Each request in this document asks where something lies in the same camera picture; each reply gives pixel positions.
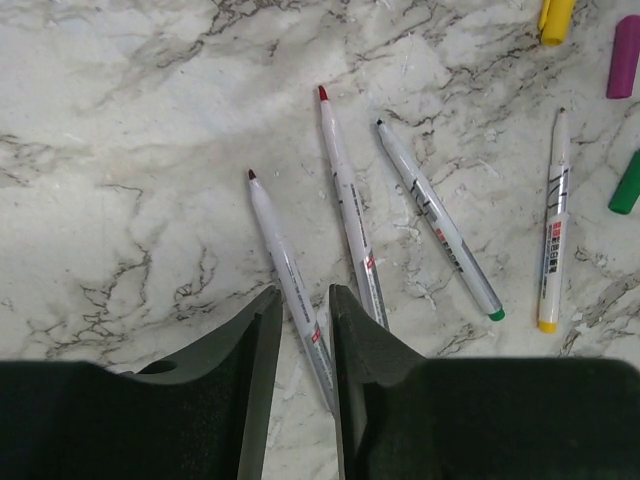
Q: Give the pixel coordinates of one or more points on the green pen cap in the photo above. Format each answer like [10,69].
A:
[627,191]

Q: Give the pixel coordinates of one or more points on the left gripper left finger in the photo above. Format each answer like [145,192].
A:
[199,413]

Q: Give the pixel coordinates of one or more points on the red marker pen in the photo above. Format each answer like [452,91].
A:
[363,258]

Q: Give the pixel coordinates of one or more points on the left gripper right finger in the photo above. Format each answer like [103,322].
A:
[400,415]

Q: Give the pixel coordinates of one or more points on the yellow marker pen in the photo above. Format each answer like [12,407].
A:
[556,220]

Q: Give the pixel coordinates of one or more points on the purple pen cap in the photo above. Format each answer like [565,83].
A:
[624,60]

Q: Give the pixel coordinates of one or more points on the green marker pen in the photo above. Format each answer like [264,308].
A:
[441,223]

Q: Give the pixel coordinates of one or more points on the yellow pen cap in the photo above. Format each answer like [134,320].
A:
[554,21]

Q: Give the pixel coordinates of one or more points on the purple marker pen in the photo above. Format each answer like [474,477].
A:
[295,292]

